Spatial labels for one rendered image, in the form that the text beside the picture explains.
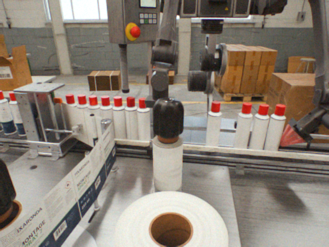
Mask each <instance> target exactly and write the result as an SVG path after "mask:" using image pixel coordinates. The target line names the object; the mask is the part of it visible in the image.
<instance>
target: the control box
mask: <svg viewBox="0 0 329 247"><path fill-rule="evenodd" d="M106 9H107V20H108V31H109V41H110V43H117V44H134V43H146V42H156V36H157V32H158V18H157V24H150V25H140V24H139V13H156V14H157V0H156V9H154V8H140V7H139V0H106ZM134 26H137V27H139V29H140V36H139V37H138V38H134V37H132V35H131V33H130V30H131V29H132V27H134Z"/></svg>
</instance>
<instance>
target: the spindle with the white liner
mask: <svg viewBox="0 0 329 247"><path fill-rule="evenodd" d="M183 130H184V106H183V104H182V102H181V101H179V99H176V98H160V99H158V100H157V101H156V102H155V104H154V106H153V131H154V133H155V134H156V136H155V137H154V139H153V169H154V182H153V186H154V189H153V193H156V192H163V191H177V192H182V188H181V187H182V181H181V180H182V155H183V142H184V141H183V139H182V137H181V136H179V135H180V134H182V132H183Z"/></svg>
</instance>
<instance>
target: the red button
mask: <svg viewBox="0 0 329 247"><path fill-rule="evenodd" d="M130 33H131V35H132V37H134V38H138V37H139V36H140V29H139V27H137V26H134V27H132V29H131V30H130Z"/></svg>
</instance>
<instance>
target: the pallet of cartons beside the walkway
mask: <svg viewBox="0 0 329 247"><path fill-rule="evenodd" d="M226 47H227V50H228V60H227V67H226V71H225V74H224V75H223V76H218V75H217V74H216V72H214V80H215V85H214V88H215V90H216V91H217V92H218V94H219V95H220V96H221V97H222V98H223V99H224V101H225V102H231V101H230V100H231V97H238V98H240V99H241V100H242V101H243V102H251V97H258V98H260V99H261V100H262V101H266V100H267V95H268V91H269V85H270V80H271V75H272V73H273V72H274V68H275V66H274V65H275V62H276V57H277V52H278V51H276V50H272V49H268V48H266V47H262V46H244V45H241V44H237V45H236V44H229V45H226Z"/></svg>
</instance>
